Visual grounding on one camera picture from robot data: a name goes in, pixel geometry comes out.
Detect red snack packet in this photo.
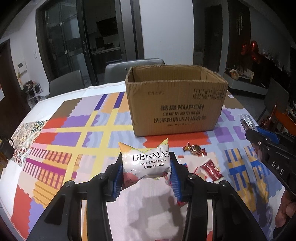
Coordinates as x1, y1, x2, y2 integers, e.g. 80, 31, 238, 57
200, 159, 224, 183

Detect grey dining chair left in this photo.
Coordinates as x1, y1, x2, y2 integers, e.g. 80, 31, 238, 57
49, 70, 85, 97

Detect white shoe rack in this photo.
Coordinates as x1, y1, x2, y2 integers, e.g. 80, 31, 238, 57
23, 80, 46, 109

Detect white wall intercom panel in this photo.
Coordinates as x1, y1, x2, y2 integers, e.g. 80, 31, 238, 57
18, 61, 27, 75

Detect red heart balloons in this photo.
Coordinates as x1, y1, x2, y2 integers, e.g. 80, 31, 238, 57
241, 41, 260, 64

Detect grey chair right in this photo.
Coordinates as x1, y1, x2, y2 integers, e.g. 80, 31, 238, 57
256, 79, 289, 123

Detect brown cardboard box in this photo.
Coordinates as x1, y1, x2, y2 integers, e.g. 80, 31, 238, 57
125, 65, 228, 137

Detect red wooden chair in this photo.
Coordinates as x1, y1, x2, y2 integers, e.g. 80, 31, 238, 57
263, 105, 295, 136

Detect white Denmas cheese ball packet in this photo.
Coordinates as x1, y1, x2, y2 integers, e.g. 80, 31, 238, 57
119, 139, 171, 189

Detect black mug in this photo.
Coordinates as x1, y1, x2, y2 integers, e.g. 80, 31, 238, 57
0, 138, 15, 168

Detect white low side table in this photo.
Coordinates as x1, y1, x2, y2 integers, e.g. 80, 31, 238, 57
223, 73, 268, 95

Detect grey dining chair centre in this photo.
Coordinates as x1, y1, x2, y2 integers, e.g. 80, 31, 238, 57
104, 58, 166, 84

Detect glass sliding door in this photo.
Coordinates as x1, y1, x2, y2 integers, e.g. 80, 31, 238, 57
36, 1, 98, 87

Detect grey dining chair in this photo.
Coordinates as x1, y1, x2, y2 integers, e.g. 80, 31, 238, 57
49, 70, 85, 97
104, 58, 166, 84

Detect pink snack packet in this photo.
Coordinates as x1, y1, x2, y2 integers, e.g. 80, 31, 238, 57
164, 173, 188, 207

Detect red gold candy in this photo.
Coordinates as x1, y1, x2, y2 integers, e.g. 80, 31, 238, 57
183, 142, 207, 157

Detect person's right hand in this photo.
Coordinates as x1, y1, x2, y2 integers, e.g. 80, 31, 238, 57
275, 190, 295, 228

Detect colourful patchwork tablecloth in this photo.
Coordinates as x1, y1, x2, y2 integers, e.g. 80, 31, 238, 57
1, 82, 284, 240

